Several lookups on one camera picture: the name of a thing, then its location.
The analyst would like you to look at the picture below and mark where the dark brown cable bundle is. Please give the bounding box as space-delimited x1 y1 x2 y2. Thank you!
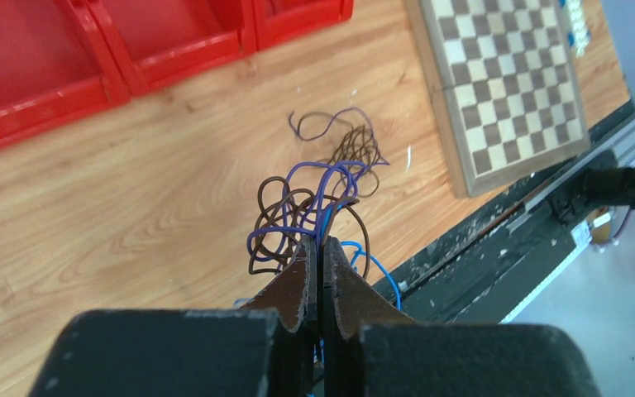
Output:
328 124 383 199

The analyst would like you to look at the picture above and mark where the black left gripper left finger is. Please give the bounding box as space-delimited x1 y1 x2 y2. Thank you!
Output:
240 237 317 396

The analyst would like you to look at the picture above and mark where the white toy block vehicle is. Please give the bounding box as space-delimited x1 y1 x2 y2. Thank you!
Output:
558 0 592 58

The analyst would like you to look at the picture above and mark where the wooden chessboard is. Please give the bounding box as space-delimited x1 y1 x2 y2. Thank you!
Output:
405 1 590 198

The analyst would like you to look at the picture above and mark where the blue cable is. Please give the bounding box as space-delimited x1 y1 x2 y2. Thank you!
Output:
233 241 403 397

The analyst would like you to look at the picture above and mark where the red plastic compartment tray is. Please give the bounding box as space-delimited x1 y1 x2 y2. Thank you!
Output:
0 0 354 150

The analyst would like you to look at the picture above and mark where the purple cable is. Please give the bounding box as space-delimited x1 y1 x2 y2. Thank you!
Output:
246 107 391 261

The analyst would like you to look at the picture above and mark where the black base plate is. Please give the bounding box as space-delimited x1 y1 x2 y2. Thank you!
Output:
394 103 635 323

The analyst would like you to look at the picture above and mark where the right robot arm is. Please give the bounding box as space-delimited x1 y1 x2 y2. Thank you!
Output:
547 166 635 224

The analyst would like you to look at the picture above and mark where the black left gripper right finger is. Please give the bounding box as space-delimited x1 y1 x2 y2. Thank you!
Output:
322 237 417 396

